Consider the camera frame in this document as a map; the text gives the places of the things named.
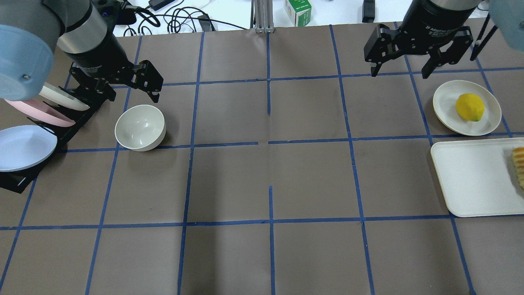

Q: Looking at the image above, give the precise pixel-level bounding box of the white ceramic bowl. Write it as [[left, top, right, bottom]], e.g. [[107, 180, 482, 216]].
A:
[[114, 104, 167, 152]]

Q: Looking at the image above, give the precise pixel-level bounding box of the black dish rack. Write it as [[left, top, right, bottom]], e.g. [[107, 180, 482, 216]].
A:
[[0, 72, 117, 194]]

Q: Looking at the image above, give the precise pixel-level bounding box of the black power adapter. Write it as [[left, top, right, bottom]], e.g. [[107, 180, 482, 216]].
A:
[[146, 0, 174, 11]]

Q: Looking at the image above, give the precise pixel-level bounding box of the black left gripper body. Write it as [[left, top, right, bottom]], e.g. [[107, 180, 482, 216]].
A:
[[65, 32, 134, 86]]

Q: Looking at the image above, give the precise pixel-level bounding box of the pink plate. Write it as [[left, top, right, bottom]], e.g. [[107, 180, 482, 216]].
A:
[[5, 99, 76, 127]]

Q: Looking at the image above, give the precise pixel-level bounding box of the cream plate in rack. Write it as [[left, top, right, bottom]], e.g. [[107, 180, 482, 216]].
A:
[[39, 82, 90, 111]]

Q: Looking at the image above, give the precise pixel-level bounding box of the sliced orange toy food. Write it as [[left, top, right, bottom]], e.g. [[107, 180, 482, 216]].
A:
[[511, 146, 524, 189]]

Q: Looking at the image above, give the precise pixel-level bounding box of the light blue plate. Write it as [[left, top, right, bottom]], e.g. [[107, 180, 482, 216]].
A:
[[0, 125, 58, 172]]

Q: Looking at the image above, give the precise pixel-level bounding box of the cream round plate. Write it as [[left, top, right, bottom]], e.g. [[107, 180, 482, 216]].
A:
[[432, 80, 502, 136]]

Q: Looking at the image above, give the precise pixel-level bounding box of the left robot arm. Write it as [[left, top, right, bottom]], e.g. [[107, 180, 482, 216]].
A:
[[0, 0, 163, 103]]

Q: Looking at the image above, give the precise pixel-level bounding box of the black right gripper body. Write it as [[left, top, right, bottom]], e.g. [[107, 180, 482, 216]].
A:
[[395, 0, 477, 58]]

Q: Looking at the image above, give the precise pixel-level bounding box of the black device on desk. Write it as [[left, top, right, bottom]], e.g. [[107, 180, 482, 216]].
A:
[[361, 0, 376, 23]]

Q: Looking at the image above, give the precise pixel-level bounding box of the white rectangular tray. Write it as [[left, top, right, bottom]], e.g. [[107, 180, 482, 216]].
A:
[[430, 138, 524, 217]]

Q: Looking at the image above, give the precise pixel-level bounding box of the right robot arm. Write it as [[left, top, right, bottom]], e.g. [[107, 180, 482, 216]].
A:
[[364, 0, 524, 79]]

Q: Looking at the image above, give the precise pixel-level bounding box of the yellow lemon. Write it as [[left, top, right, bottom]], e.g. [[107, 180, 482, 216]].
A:
[[455, 93, 485, 122]]

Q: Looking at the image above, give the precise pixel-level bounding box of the green white carton box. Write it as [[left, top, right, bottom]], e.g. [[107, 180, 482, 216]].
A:
[[284, 0, 312, 27]]

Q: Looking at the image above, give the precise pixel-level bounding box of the aluminium frame post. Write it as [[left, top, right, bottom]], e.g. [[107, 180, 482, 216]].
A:
[[251, 0, 275, 34]]

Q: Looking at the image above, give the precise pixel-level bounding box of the black cable bundle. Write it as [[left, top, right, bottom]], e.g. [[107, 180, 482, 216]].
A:
[[123, 6, 248, 37]]

